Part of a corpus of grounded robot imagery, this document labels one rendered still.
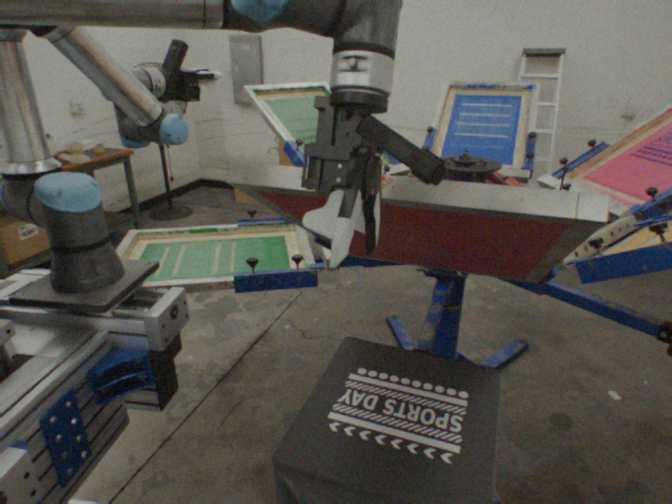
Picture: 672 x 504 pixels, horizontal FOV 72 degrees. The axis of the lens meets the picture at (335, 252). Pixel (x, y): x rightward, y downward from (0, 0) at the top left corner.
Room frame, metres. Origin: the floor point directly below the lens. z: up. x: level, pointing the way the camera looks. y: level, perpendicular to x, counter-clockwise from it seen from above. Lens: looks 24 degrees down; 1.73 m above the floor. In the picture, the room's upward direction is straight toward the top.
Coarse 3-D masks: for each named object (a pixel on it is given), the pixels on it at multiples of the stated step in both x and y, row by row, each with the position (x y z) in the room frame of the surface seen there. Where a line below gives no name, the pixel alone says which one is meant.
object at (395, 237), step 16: (272, 192) 0.77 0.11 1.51; (288, 208) 0.87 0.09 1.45; (304, 208) 0.84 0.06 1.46; (320, 208) 0.82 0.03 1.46; (384, 208) 0.73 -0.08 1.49; (384, 224) 0.84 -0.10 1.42; (400, 224) 0.81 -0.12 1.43; (352, 240) 1.09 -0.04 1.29; (384, 240) 1.00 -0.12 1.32; (400, 240) 0.96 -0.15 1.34; (416, 240) 0.93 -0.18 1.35; (368, 256) 1.31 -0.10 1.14; (384, 256) 1.25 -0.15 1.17; (400, 256) 1.19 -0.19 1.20; (416, 256) 1.14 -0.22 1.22
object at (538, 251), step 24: (408, 216) 0.74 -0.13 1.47; (432, 216) 0.71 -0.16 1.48; (456, 216) 0.69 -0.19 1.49; (480, 216) 0.66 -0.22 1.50; (432, 240) 0.90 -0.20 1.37; (456, 240) 0.85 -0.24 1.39; (480, 240) 0.81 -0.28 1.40; (504, 240) 0.77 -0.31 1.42; (528, 240) 0.74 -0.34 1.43; (552, 240) 0.71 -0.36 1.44; (456, 264) 1.14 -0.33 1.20; (480, 264) 1.06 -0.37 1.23; (504, 264) 1.00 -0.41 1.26; (528, 264) 0.94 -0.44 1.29
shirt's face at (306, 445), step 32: (352, 352) 1.08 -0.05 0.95; (384, 352) 1.08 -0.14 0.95; (416, 352) 1.08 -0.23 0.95; (320, 384) 0.94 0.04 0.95; (448, 384) 0.94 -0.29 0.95; (480, 384) 0.94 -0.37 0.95; (320, 416) 0.83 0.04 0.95; (480, 416) 0.83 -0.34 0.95; (288, 448) 0.73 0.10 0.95; (320, 448) 0.73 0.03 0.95; (352, 448) 0.73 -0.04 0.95; (384, 448) 0.73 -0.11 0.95; (480, 448) 0.73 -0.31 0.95; (352, 480) 0.65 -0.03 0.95; (384, 480) 0.65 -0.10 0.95; (416, 480) 0.65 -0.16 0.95; (448, 480) 0.65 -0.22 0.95; (480, 480) 0.65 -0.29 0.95
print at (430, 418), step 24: (360, 384) 0.94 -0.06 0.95; (384, 384) 0.94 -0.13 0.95; (408, 384) 0.94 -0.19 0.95; (432, 384) 0.94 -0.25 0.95; (336, 408) 0.86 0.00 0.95; (360, 408) 0.86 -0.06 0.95; (384, 408) 0.86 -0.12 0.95; (408, 408) 0.86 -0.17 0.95; (432, 408) 0.86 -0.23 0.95; (456, 408) 0.86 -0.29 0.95; (360, 432) 0.78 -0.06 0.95; (384, 432) 0.78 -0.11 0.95; (408, 432) 0.78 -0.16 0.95; (432, 432) 0.78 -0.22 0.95; (456, 432) 0.78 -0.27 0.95; (432, 456) 0.71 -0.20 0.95; (456, 456) 0.71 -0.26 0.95
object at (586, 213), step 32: (256, 192) 0.80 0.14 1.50; (288, 192) 0.75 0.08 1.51; (320, 192) 0.71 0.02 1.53; (384, 192) 0.68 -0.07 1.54; (416, 192) 0.66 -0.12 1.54; (448, 192) 0.65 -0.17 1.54; (480, 192) 0.64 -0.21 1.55; (512, 192) 0.62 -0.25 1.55; (544, 192) 0.61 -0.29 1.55; (576, 192) 0.60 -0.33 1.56; (576, 224) 0.60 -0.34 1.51; (352, 256) 1.38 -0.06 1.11
